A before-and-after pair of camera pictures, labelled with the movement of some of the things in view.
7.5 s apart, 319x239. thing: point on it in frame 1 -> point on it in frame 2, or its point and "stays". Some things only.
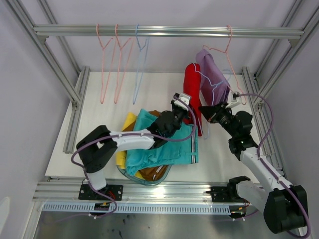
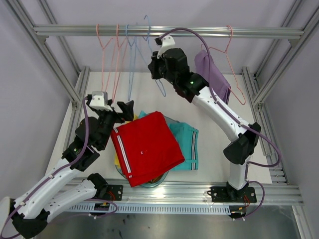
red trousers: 192,83 -> 146,147
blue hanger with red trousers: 192,88 -> 148,40
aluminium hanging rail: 46,31 stays
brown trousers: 154,173 -> 155,180
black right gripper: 212,113 -> 152,66
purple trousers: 215,87 stays
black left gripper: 186,113 -> 127,112
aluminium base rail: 66,189 stays
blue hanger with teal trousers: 140,49 -> 132,52
